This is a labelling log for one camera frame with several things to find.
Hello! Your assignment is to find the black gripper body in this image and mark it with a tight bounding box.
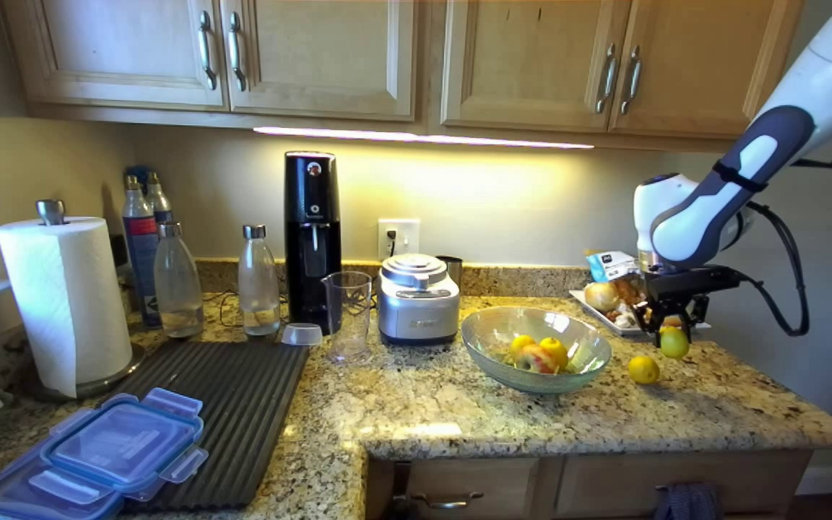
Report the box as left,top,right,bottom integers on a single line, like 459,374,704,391
639,266,740,318

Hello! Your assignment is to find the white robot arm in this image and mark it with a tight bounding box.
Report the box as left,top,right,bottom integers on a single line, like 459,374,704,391
633,19,832,335

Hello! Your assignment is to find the green glass bowl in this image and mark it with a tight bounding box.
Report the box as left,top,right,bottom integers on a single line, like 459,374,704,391
463,306,612,397

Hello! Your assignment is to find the white rectangular plate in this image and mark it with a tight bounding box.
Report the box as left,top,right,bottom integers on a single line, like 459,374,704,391
571,290,687,335

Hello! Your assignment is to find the blue white plastic bag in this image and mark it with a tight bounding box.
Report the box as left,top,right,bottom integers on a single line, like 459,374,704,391
587,251,639,284

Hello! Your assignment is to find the yellow onion back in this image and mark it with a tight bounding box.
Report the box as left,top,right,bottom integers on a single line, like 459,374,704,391
584,284,619,312

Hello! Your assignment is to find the red yellow apple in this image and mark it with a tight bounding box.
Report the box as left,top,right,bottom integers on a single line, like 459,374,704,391
516,348,557,377

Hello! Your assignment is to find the dark hanging towel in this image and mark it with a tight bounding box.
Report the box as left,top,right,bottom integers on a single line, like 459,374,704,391
652,482,719,520

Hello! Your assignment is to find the wooden base drawer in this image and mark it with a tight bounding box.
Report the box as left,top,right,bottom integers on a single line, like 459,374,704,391
366,451,808,520

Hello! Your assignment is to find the right upper wooden cabinet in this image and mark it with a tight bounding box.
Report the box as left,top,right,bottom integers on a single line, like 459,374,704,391
438,0,799,140

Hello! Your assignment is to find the wooden cabinet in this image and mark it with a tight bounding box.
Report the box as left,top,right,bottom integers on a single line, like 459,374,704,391
2,0,418,123
438,0,799,140

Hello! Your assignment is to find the clear measuring jug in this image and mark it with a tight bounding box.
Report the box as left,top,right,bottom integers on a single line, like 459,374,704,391
323,270,372,364

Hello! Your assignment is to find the black soda maker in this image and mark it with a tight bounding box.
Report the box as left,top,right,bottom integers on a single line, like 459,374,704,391
282,153,342,329

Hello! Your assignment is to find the clear glass bottle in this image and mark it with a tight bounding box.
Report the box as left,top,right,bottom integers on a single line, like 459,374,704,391
238,222,281,335

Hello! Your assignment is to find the black ribbed drying mat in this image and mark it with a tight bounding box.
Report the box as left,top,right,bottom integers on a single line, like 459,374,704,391
122,342,310,516

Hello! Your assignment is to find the under cabinet light strip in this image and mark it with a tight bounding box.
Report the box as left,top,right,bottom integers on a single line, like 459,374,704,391
252,124,594,153

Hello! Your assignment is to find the left upper wooden cabinet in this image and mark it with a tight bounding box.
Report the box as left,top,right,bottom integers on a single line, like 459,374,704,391
2,0,418,123

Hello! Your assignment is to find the clear plastic bottle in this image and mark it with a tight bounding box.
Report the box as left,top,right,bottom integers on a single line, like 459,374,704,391
152,222,203,338

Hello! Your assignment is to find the red label soda bottle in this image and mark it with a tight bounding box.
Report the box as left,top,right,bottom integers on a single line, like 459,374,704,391
122,178,161,329

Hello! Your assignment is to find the blue lid food container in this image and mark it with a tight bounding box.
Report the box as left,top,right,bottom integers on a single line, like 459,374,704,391
0,388,207,520

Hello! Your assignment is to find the white paper towel roll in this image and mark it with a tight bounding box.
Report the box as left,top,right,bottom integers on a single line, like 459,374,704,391
0,199,134,399

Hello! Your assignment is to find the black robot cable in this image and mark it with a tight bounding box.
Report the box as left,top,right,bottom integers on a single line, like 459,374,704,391
737,156,832,338

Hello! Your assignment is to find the white wall outlet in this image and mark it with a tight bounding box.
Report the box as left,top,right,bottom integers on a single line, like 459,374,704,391
379,218,418,257

